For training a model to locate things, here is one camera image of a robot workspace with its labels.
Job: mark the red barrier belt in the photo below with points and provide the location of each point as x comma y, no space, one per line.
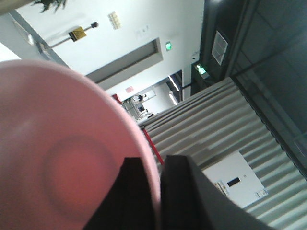
153,147

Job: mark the yellow warning sign post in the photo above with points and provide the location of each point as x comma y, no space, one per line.
76,34

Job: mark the pink bowl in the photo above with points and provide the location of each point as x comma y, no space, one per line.
63,141

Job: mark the green exit sign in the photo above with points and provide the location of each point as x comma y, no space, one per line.
168,46

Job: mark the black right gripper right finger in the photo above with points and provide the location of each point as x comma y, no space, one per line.
189,201

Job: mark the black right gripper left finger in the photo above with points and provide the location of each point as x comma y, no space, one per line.
128,204

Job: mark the white cabinet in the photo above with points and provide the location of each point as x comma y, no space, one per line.
234,178

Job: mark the grey curtain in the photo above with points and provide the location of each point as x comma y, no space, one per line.
218,121

